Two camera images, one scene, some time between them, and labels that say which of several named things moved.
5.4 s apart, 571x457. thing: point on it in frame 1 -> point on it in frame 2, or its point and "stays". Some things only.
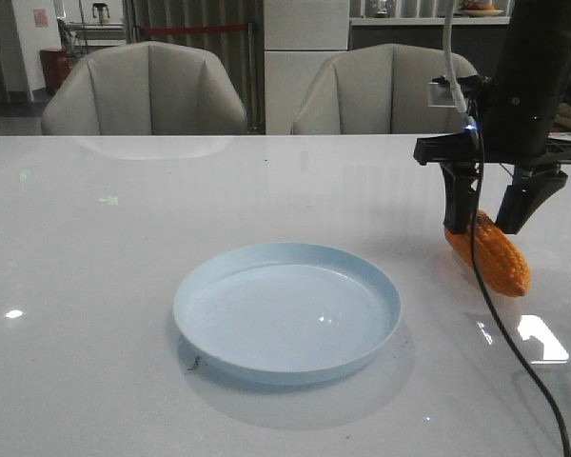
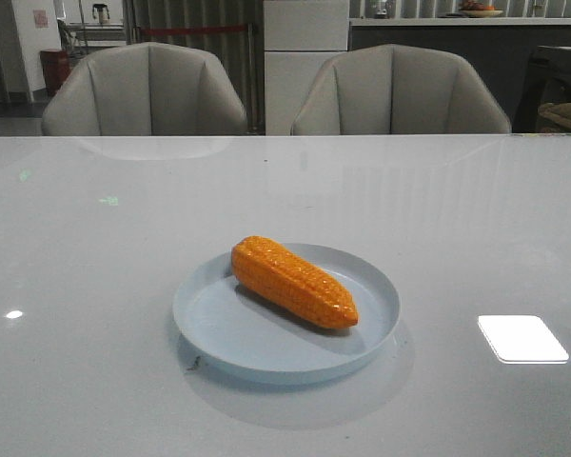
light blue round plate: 285,313 stays
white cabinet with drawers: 300,37 stays
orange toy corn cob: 502,260 -> 282,275
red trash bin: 56,66 stays
